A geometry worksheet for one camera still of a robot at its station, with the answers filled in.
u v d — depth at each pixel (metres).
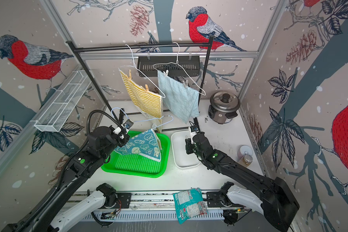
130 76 0.80
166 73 0.82
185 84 0.77
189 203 0.70
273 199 0.39
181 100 0.90
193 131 0.70
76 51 0.61
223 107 0.93
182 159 0.88
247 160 0.76
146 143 0.81
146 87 0.74
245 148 0.88
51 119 0.70
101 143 0.49
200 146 0.59
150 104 0.84
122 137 0.60
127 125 0.58
